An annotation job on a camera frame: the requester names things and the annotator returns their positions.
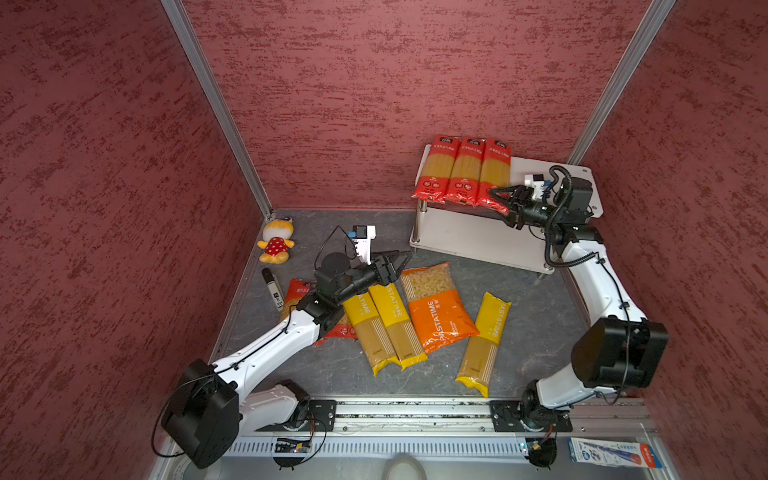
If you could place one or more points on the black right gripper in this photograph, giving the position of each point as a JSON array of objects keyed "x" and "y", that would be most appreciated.
[{"x": 517, "y": 209}]

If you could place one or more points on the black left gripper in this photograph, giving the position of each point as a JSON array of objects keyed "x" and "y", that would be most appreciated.
[{"x": 377, "y": 271}]

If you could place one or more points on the red spaghetti bag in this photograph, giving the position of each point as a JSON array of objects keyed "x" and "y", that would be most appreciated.
[
  {"x": 432, "y": 182},
  {"x": 495, "y": 170},
  {"x": 463, "y": 184}
]

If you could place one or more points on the yellow spaghetti bag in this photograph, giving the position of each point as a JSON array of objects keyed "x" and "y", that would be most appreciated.
[
  {"x": 398, "y": 325},
  {"x": 480, "y": 355},
  {"x": 370, "y": 330}
]

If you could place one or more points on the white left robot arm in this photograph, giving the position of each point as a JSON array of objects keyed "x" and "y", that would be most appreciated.
[{"x": 213, "y": 402}]

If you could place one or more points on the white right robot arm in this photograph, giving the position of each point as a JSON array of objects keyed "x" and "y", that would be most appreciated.
[{"x": 622, "y": 348}]

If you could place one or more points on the white two-tier metal shelf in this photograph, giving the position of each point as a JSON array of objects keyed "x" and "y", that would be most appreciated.
[{"x": 480, "y": 234}]

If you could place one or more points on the orange macaroni bag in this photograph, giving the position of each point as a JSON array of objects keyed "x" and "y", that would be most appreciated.
[{"x": 436, "y": 309}]

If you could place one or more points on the red macaroni bag left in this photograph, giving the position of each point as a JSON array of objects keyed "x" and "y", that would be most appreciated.
[{"x": 297, "y": 290}]

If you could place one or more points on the yellow plush toy red dress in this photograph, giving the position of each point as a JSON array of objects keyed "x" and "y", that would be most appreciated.
[{"x": 276, "y": 241}]

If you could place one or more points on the grey marker pen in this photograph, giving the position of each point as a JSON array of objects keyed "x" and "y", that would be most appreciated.
[{"x": 273, "y": 288}]

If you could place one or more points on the blue white box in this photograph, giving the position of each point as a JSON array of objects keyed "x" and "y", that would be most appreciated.
[{"x": 613, "y": 454}]

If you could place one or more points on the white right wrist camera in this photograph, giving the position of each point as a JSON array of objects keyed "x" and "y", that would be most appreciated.
[{"x": 538, "y": 183}]

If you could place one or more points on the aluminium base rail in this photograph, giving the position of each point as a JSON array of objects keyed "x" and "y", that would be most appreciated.
[{"x": 433, "y": 438}]

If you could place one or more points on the right aluminium corner post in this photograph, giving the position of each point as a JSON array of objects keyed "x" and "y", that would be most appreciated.
[{"x": 643, "y": 37}]

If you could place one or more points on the aluminium corner post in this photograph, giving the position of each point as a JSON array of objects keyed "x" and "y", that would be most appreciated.
[
  {"x": 643, "y": 37},
  {"x": 183, "y": 28}
]

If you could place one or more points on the left aluminium corner post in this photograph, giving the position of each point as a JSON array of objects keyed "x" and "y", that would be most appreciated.
[{"x": 183, "y": 28}]

